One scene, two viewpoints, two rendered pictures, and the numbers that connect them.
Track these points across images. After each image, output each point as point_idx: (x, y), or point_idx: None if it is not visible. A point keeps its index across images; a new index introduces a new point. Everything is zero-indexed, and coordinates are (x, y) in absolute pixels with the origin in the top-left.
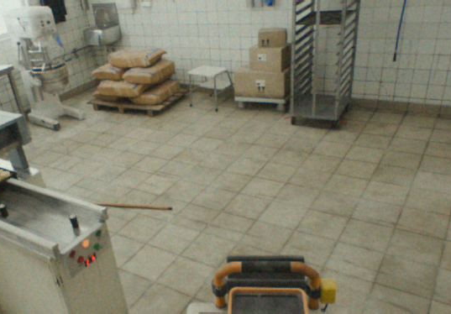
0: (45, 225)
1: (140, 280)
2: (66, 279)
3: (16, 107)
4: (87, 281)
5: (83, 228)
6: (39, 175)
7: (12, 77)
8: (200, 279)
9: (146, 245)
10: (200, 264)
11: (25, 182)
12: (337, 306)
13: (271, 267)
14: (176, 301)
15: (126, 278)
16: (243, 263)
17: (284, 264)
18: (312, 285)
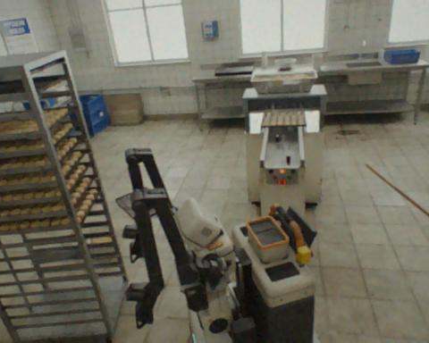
0: (281, 154)
1: (348, 237)
2: (265, 183)
3: None
4: (279, 194)
5: (289, 164)
6: (322, 134)
7: (424, 73)
8: (380, 265)
9: (382, 225)
10: (396, 259)
11: (311, 133)
12: (308, 271)
13: (283, 216)
14: (349, 262)
15: (343, 230)
16: (278, 206)
17: (289, 219)
18: (296, 243)
